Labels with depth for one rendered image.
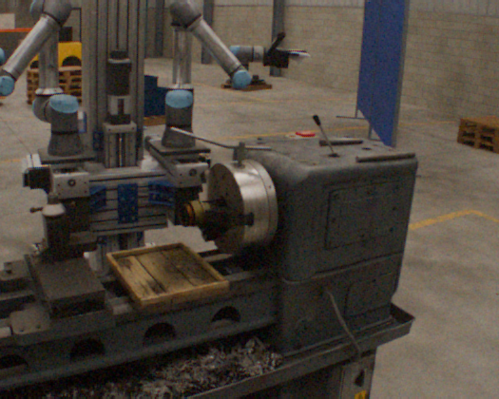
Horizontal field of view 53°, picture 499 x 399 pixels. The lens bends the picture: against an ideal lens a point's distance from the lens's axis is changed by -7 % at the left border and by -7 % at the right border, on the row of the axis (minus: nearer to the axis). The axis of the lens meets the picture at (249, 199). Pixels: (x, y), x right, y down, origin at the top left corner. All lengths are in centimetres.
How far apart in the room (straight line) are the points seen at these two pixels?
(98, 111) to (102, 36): 33
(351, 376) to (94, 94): 160
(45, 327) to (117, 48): 131
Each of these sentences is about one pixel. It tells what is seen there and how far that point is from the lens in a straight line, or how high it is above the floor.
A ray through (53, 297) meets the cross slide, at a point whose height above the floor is 97.
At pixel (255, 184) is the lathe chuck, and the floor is 119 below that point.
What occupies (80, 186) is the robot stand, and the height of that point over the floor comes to 107.
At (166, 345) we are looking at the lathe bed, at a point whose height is 71.
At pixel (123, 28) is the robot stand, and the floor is 166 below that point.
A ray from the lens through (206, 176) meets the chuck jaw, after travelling 179.
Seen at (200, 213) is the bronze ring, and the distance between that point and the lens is 172.
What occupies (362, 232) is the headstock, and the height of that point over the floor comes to 99.
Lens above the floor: 169
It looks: 19 degrees down
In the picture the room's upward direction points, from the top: 3 degrees clockwise
